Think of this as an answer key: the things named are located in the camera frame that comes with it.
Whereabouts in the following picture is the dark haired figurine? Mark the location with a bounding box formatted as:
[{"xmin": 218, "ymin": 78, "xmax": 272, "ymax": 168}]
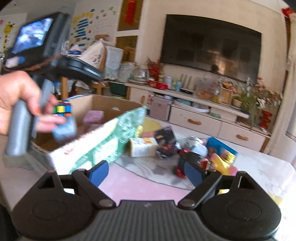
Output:
[{"xmin": 173, "ymin": 149, "xmax": 207, "ymax": 178}]

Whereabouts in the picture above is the silver penguin toy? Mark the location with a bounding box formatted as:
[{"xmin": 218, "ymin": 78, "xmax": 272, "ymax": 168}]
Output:
[{"xmin": 184, "ymin": 136, "xmax": 208, "ymax": 158}]

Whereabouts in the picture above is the blue medicine box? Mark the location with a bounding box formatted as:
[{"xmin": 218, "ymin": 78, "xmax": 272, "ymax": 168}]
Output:
[{"xmin": 206, "ymin": 137, "xmax": 238, "ymax": 163}]

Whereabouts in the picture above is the black starry small box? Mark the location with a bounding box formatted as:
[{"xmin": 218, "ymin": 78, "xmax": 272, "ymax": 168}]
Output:
[{"xmin": 154, "ymin": 126, "xmax": 178, "ymax": 159}]

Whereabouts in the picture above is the yellow plastic toy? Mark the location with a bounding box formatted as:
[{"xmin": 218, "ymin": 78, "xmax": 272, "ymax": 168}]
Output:
[{"xmin": 210, "ymin": 153, "xmax": 238, "ymax": 176}]

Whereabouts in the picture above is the vitamin b1 box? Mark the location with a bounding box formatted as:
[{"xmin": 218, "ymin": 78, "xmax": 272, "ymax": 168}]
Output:
[{"xmin": 129, "ymin": 138, "xmax": 159, "ymax": 158}]

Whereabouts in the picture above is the pink barcode toy box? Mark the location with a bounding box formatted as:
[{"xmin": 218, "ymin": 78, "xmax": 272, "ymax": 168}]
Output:
[{"xmin": 83, "ymin": 110, "xmax": 104, "ymax": 125}]

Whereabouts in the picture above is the rubiks cube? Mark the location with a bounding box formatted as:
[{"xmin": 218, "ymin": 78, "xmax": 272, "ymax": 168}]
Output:
[{"xmin": 53, "ymin": 100, "xmax": 72, "ymax": 118}]

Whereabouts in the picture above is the blue pink character box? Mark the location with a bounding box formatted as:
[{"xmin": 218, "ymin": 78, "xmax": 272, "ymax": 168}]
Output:
[{"xmin": 52, "ymin": 116, "xmax": 77, "ymax": 143}]

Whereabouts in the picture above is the person left hand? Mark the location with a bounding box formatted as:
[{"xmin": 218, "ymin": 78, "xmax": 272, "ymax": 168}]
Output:
[{"xmin": 0, "ymin": 71, "xmax": 66, "ymax": 136}]

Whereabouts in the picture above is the green milk carton box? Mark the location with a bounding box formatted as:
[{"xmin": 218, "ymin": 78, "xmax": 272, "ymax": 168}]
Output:
[{"xmin": 49, "ymin": 106, "xmax": 147, "ymax": 175}]

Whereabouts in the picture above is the white tv cabinet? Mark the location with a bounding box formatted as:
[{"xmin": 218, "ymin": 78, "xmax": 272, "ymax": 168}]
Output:
[{"xmin": 125, "ymin": 83, "xmax": 270, "ymax": 152}]

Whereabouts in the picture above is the pink storage box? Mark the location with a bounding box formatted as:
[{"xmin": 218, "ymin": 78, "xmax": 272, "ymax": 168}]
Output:
[{"xmin": 149, "ymin": 96, "xmax": 171, "ymax": 121}]

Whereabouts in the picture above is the cardboard box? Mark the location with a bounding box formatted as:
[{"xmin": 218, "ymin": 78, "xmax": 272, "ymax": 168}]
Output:
[{"xmin": 32, "ymin": 93, "xmax": 144, "ymax": 153}]

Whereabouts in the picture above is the wooden chair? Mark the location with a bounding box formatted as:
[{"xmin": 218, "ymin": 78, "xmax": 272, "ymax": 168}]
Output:
[{"xmin": 59, "ymin": 39, "xmax": 125, "ymax": 100}]

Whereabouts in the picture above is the plastic bag with food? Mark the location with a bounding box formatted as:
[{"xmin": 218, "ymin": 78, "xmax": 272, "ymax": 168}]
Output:
[{"xmin": 194, "ymin": 77, "xmax": 222, "ymax": 100}]

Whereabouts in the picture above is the black wifi router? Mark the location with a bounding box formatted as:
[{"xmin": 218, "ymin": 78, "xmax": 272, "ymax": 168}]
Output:
[{"xmin": 180, "ymin": 74, "xmax": 194, "ymax": 95}]

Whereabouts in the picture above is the red candle stand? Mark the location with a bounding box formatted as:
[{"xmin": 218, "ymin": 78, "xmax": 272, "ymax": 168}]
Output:
[{"xmin": 259, "ymin": 110, "xmax": 273, "ymax": 130}]

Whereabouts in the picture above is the red snack package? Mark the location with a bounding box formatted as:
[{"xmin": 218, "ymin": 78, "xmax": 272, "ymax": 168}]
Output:
[{"xmin": 147, "ymin": 80, "xmax": 168, "ymax": 90}]

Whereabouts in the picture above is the potted flower plant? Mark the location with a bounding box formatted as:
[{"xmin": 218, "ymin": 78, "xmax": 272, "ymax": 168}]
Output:
[{"xmin": 234, "ymin": 77, "xmax": 283, "ymax": 129}]

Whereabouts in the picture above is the glass teapot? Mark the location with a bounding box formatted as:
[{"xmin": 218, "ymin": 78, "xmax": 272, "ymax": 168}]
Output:
[{"xmin": 133, "ymin": 65, "xmax": 149, "ymax": 83}]

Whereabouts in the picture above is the red berry bouquet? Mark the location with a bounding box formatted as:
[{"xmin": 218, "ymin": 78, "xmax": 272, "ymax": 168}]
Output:
[{"xmin": 147, "ymin": 57, "xmax": 163, "ymax": 81}]

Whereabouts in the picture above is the black television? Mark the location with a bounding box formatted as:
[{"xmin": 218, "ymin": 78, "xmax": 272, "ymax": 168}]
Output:
[{"xmin": 160, "ymin": 15, "xmax": 261, "ymax": 83}]

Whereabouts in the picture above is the wooden picture frame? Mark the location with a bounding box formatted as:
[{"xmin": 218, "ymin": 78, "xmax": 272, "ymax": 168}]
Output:
[{"xmin": 219, "ymin": 88, "xmax": 233, "ymax": 105}]

